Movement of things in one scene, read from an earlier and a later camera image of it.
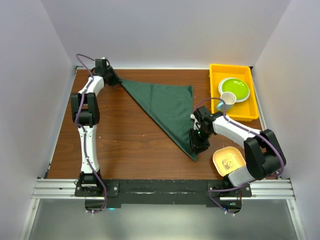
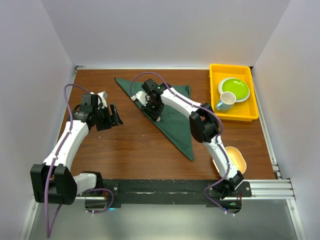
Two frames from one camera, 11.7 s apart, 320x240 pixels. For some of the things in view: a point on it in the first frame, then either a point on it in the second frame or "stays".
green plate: [239, 88] stays
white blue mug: [229, 98] stays
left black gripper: [116, 79] to [115, 120]
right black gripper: [196, 145] to [154, 114]
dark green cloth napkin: [171, 106] stays
